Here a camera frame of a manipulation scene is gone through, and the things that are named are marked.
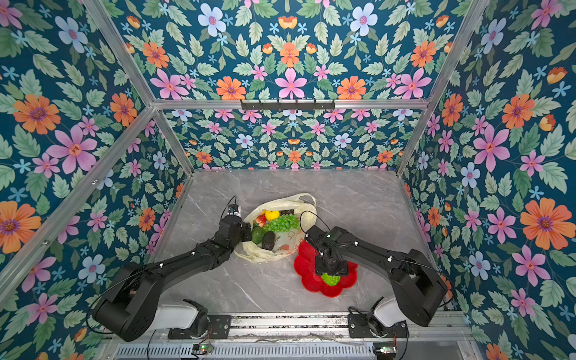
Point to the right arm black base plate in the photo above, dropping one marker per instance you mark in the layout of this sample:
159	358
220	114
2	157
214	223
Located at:
378	326

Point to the dark rough avocado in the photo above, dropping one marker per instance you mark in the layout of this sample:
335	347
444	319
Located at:
268	241

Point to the black hook rail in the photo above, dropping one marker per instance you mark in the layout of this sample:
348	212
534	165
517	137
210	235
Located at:
281	105

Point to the dark green avocado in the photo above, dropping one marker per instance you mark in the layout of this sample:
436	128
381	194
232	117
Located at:
258	234

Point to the light green custard apple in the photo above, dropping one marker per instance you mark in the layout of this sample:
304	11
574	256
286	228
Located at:
330	280

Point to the aluminium frame rail base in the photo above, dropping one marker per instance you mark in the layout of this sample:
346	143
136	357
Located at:
328	335

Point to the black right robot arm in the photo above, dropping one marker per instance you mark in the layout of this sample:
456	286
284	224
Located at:
418	289

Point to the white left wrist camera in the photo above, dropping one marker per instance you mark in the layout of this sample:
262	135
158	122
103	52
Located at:
234	210

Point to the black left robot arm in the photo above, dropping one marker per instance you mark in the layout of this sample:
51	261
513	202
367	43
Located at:
128	307

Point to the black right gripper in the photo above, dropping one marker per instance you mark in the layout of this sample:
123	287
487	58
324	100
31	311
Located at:
330	264

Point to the yellow bumpy fruit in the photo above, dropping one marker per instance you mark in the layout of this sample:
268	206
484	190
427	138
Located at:
272	215

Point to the green grape bunch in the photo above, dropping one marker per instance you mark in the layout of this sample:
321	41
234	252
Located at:
282	224

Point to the red flower-shaped plastic plate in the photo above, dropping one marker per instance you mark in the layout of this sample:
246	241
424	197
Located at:
304	267

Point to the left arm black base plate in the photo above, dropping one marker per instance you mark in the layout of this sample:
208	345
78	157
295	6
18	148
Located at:
204	327

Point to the dark brown fruit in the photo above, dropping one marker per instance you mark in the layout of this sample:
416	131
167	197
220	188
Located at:
287	212

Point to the red fruit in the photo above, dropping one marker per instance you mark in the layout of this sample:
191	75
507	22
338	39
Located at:
261	221

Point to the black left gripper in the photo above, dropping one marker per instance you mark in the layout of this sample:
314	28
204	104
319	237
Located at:
246	229

